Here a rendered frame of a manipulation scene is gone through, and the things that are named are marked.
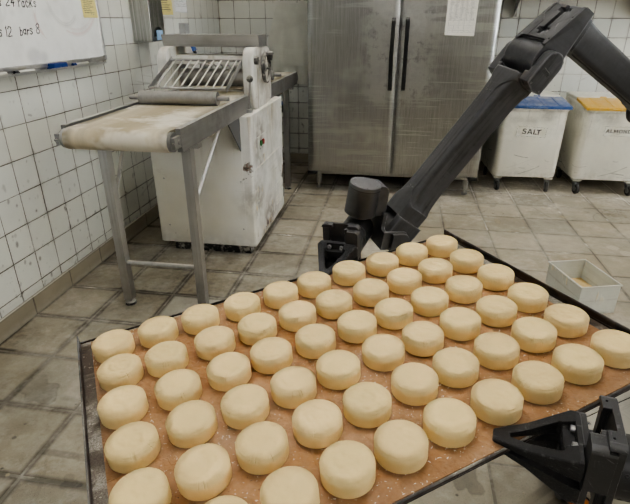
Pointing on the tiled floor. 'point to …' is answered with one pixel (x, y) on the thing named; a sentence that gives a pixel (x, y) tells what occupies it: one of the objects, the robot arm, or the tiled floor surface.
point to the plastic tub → (584, 283)
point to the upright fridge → (390, 83)
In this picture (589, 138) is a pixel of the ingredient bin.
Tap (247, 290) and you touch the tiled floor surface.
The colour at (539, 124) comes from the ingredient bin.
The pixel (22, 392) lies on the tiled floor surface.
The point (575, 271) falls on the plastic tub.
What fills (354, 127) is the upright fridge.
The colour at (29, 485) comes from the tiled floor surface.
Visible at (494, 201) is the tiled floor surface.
